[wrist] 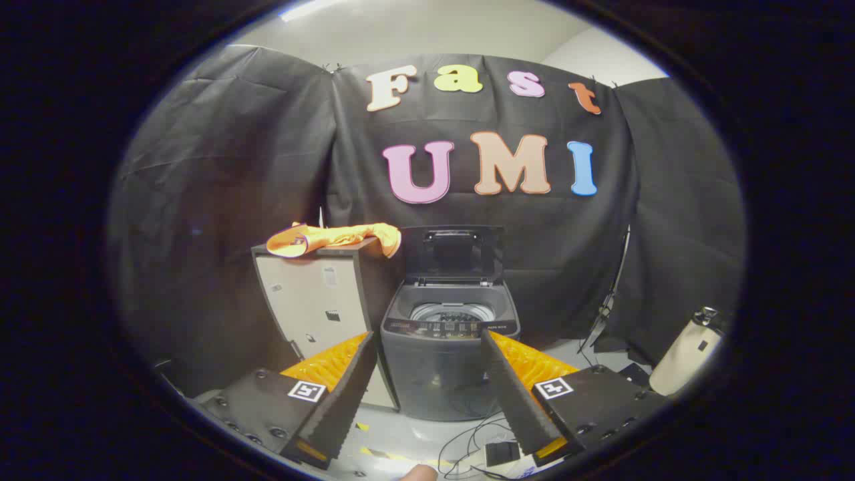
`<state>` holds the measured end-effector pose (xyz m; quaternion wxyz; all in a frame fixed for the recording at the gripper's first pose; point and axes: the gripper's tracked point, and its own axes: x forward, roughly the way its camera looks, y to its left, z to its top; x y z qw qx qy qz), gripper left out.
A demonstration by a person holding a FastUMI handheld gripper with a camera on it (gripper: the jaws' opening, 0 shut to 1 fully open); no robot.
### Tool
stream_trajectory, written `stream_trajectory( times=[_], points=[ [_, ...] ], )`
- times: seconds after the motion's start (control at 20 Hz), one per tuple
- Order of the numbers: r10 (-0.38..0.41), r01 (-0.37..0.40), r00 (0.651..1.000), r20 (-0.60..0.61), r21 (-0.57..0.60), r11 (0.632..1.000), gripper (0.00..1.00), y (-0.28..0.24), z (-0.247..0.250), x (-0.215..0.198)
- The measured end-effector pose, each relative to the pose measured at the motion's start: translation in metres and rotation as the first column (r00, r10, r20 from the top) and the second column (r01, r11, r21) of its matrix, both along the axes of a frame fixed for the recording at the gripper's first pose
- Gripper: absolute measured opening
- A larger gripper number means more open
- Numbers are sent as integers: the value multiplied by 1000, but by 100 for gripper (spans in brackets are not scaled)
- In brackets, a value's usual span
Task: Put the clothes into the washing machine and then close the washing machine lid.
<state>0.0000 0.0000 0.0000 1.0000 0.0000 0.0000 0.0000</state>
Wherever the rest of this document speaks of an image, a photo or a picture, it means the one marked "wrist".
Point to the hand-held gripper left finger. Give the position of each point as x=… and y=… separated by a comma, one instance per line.
x=344, y=401

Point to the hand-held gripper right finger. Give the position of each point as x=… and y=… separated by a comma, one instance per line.
x=514, y=401

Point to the grey washing machine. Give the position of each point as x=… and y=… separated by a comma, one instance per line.
x=434, y=374

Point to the orange shirt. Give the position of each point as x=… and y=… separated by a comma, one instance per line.
x=334, y=235

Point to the small black box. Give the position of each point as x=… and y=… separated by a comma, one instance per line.
x=502, y=453

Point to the grey cabinet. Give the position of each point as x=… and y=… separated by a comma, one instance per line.
x=314, y=300

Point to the black box with white label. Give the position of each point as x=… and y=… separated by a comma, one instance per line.
x=633, y=374

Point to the black light stand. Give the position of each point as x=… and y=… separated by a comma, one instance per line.
x=609, y=300

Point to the white canister with black top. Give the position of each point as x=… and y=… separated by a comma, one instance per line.
x=681, y=357

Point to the black backdrop cloth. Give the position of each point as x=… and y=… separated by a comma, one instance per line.
x=234, y=167

